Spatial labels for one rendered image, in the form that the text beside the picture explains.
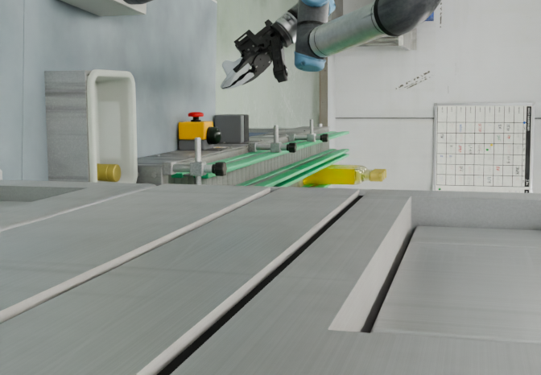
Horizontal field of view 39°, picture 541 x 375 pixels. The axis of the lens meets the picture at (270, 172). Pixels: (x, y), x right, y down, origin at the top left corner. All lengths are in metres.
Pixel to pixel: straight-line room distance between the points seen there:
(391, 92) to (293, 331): 7.18
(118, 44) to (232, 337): 1.44
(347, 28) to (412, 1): 0.21
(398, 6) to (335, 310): 1.33
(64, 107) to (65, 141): 0.06
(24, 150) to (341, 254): 1.04
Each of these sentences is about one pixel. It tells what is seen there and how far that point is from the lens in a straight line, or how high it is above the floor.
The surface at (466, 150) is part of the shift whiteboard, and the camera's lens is 7.35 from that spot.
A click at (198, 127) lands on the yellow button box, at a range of 1.89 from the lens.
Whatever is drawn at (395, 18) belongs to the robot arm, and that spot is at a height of 1.32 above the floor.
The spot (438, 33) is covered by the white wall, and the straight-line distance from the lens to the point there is 7.38.
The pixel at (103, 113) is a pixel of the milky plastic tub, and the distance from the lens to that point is 1.50.
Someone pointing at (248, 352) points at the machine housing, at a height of 1.41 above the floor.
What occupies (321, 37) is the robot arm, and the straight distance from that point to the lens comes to 1.77.
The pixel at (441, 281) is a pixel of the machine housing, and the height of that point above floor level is 1.46.
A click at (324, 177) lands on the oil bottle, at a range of 2.71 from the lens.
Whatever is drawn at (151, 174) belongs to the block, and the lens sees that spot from 1.50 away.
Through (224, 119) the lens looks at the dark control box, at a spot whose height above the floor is 0.78.
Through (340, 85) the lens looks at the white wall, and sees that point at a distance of 7.46.
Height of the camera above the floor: 1.47
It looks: 15 degrees down
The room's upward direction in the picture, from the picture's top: 91 degrees clockwise
